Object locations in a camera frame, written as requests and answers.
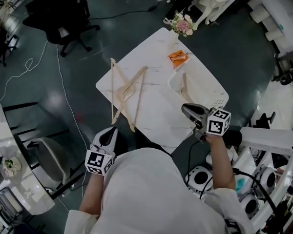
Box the white shelf rack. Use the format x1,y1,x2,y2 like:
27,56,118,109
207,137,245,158
230,126,293,231

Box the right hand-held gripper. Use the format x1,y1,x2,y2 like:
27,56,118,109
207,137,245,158
181,103,232,142

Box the black office chair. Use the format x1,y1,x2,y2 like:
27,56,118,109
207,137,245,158
22,0,101,58
0,23,20,67

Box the black metal frame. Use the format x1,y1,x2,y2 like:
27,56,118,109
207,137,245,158
2,102,88,199

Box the small flower pot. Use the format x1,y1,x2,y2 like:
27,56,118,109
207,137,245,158
2,156,22,177

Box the white floor cable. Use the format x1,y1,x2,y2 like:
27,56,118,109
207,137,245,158
0,41,88,212

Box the white vase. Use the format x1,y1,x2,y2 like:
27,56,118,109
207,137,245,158
169,29,181,42

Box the wooden hanger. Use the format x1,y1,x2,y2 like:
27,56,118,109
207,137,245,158
109,57,137,126
115,65,148,133
178,72,195,105

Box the curved white marble counter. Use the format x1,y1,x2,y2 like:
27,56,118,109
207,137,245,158
0,103,56,215

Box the person's left forearm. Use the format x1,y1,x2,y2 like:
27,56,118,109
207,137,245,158
79,173,105,215

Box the grey armchair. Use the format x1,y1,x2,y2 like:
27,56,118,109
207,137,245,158
26,136,73,189

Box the white round device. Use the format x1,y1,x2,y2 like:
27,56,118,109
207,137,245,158
185,165,213,192
206,147,235,167
255,166,277,192
239,194,260,220

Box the thick black cable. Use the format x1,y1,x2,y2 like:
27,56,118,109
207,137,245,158
232,167,279,214

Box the white ornate table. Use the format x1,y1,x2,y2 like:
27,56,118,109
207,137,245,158
188,0,264,25

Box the orange packet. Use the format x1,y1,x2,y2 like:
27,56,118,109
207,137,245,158
167,49,191,69

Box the black wheeled equipment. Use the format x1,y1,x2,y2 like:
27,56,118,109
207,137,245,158
273,50,293,86

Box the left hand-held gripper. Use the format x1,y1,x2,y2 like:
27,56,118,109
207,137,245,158
84,127,119,176

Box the white perforated plastic basket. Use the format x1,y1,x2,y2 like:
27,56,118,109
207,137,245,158
167,61,230,114

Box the pink flower bouquet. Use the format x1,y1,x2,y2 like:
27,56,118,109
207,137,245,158
170,10,197,38

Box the person's white shirt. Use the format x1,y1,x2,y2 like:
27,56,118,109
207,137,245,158
64,147,254,234

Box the person's right forearm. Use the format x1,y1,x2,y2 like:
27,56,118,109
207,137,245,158
205,134,236,192

